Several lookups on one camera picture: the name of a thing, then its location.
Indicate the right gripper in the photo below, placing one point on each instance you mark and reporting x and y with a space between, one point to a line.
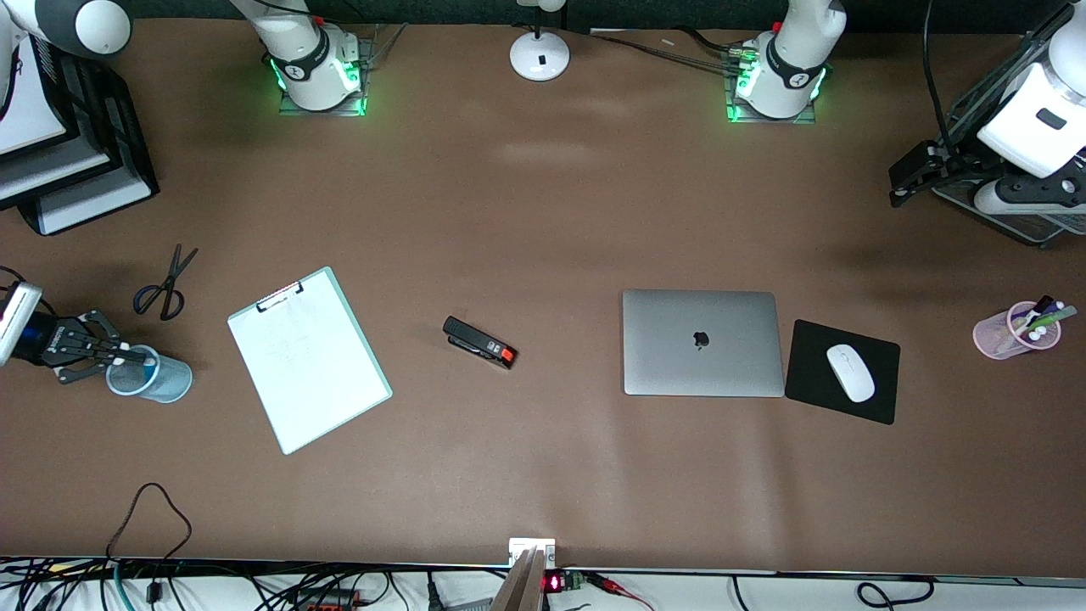
58 341

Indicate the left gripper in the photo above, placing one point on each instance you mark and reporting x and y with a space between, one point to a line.
965 158

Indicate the grey laptop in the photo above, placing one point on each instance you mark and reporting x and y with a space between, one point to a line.
702 365

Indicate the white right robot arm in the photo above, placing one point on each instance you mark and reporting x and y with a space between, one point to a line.
314 59

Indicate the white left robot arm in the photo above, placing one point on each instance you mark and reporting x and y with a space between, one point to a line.
1031 119

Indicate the black marker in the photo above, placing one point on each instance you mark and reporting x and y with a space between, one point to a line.
1040 304

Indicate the purple marker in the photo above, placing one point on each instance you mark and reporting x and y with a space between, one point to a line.
1055 306

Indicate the green marker in cup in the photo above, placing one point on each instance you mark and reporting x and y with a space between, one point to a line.
1056 317

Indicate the light blue mesh cup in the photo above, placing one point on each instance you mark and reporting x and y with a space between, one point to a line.
170 380

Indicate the black scissors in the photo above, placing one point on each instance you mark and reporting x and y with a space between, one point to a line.
173 280

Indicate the white paper stack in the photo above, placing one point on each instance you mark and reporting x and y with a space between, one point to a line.
59 168
25 102
102 204

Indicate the pink translucent pen cup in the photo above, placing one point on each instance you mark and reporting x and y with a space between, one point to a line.
997 335

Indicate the mint green clipboard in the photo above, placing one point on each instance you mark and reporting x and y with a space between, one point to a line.
280 296

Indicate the black stacked letter tray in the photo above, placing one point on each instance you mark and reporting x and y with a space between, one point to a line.
119 144

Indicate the black mouse pad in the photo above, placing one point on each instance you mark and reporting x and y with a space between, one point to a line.
814 356

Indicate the white computer mouse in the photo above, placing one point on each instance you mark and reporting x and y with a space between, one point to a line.
850 373

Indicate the white paper sheet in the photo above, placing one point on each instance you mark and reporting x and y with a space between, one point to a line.
322 382

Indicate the red connector block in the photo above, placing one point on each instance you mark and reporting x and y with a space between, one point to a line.
327 602

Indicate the black red stapler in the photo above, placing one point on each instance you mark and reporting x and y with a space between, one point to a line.
479 342

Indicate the white round stand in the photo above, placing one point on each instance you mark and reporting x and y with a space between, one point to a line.
540 58

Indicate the circuit board red display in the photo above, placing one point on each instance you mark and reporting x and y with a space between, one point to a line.
560 582

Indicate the white bracket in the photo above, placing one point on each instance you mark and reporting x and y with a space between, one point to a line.
532 546

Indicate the wooden post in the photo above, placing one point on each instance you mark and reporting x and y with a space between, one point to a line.
519 585

